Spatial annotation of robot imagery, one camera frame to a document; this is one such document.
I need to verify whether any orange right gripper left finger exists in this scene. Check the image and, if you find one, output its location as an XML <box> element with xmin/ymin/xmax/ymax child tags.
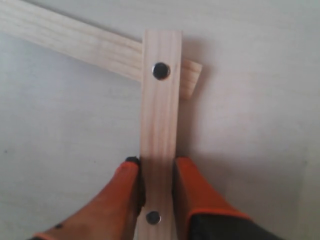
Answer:
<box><xmin>32</xmin><ymin>156</ymin><xmax>146</xmax><ymax>240</ymax></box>

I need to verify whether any wooden stick with holes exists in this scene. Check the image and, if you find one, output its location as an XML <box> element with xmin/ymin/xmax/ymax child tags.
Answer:
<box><xmin>137</xmin><ymin>30</ymin><xmax>183</xmax><ymax>240</ymax></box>

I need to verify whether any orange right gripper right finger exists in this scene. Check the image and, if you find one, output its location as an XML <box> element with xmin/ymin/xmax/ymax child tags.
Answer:
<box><xmin>172</xmin><ymin>157</ymin><xmax>279</xmax><ymax>240</ymax></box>

